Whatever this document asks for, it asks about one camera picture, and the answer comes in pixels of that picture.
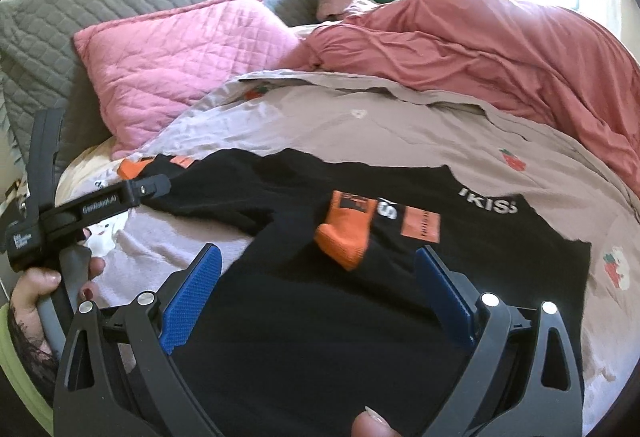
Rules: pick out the black t-shirt with orange patches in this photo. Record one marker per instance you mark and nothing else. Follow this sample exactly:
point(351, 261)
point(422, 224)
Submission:
point(300, 317)

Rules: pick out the person's left hand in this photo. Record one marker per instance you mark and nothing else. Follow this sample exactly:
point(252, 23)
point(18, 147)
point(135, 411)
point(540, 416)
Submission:
point(32, 292)

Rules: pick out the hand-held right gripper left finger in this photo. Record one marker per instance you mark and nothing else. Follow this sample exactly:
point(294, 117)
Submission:
point(195, 297)

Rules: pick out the salmon red duvet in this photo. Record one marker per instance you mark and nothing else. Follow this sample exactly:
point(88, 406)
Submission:
point(475, 42)

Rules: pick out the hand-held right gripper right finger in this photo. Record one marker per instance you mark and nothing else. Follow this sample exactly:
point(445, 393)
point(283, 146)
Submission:
point(445, 297)

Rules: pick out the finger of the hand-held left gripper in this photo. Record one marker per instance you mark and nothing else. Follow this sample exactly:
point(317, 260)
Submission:
point(150, 188)

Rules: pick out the person's left forearm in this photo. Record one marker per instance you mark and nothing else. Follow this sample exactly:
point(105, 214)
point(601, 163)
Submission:
point(20, 367)

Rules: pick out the pink quilted blanket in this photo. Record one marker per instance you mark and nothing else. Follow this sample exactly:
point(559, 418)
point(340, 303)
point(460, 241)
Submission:
point(175, 57)

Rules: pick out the person's right hand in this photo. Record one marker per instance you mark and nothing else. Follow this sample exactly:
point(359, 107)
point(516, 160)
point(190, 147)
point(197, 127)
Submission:
point(374, 423)

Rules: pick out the beige strawberry print bed sheet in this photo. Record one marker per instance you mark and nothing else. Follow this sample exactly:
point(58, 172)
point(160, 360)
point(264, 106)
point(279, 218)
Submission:
point(400, 132)

